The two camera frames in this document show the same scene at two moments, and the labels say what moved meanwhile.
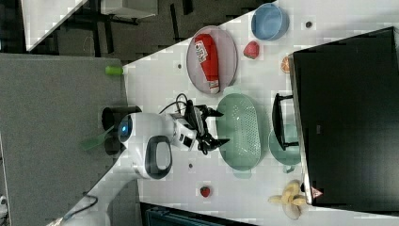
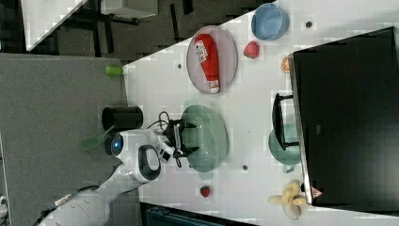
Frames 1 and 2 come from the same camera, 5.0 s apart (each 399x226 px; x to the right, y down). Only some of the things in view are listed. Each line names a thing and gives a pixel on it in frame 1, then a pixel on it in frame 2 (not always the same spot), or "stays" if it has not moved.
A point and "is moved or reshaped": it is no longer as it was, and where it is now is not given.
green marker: (114, 70) stays
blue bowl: (270, 22) stays
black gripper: (195, 119) to (173, 133)
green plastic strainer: (240, 123) is moved or reshaped
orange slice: (285, 65) stays
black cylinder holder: (112, 116) stays
